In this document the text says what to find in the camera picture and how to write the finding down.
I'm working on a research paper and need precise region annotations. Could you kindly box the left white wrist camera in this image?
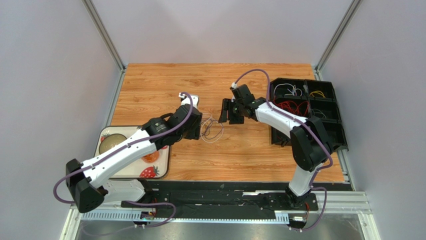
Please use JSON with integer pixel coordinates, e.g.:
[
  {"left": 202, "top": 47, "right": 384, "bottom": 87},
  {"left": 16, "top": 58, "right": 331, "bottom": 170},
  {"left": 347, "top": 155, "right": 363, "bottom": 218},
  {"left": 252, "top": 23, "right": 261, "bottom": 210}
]
[{"left": 178, "top": 92, "right": 200, "bottom": 109}]

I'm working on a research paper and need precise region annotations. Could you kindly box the black compartment organizer bin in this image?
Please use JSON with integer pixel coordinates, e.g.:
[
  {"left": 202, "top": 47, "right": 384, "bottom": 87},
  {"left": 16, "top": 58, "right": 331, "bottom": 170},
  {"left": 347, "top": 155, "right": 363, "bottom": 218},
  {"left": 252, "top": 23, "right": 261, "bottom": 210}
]
[{"left": 269, "top": 78, "right": 349, "bottom": 151}]

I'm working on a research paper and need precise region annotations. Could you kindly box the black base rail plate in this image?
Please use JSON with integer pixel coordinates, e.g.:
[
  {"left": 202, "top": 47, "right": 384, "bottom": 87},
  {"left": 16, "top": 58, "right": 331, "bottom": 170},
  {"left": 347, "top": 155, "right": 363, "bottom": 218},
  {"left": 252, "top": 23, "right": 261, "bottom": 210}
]
[{"left": 137, "top": 179, "right": 321, "bottom": 220}]

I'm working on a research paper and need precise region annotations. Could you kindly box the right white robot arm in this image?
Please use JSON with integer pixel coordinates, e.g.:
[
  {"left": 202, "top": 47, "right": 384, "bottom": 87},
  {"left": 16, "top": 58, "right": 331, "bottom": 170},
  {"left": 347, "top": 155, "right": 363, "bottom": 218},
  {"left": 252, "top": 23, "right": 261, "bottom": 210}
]
[{"left": 219, "top": 83, "right": 334, "bottom": 197}]

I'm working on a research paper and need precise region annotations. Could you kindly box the cream enamel bowl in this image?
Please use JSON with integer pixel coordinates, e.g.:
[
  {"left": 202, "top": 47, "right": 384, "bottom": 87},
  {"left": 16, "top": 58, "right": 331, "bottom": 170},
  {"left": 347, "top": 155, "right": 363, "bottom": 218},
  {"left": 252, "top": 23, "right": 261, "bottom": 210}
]
[{"left": 98, "top": 133, "right": 127, "bottom": 155}]

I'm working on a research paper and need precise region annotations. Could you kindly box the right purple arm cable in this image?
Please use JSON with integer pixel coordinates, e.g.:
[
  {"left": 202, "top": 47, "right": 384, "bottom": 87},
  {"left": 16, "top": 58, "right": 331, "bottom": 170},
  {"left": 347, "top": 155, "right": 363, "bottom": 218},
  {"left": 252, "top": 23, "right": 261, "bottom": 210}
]
[{"left": 232, "top": 68, "right": 334, "bottom": 233}]

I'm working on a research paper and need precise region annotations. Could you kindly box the strawberry print white tray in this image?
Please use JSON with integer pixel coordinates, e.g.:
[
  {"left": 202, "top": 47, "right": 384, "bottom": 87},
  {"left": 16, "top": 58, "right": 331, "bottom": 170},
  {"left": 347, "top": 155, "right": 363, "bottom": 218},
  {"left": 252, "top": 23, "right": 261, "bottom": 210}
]
[{"left": 94, "top": 126, "right": 171, "bottom": 179}]

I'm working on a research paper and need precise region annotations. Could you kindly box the red wire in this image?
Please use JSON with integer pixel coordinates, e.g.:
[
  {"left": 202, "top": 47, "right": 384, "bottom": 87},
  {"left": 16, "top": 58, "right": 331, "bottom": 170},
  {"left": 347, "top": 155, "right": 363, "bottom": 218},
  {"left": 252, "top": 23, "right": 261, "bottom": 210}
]
[{"left": 274, "top": 99, "right": 310, "bottom": 118}]

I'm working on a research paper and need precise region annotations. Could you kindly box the black thin wire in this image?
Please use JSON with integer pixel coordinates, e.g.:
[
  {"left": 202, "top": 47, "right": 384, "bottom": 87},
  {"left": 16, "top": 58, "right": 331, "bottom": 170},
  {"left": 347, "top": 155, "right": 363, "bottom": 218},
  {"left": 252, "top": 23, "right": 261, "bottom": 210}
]
[{"left": 200, "top": 116, "right": 217, "bottom": 139}]

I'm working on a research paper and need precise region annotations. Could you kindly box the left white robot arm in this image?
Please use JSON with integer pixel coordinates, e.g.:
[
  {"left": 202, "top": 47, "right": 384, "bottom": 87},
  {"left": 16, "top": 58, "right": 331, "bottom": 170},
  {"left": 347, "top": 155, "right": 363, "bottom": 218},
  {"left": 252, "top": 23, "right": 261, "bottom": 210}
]
[{"left": 65, "top": 104, "right": 203, "bottom": 213}]

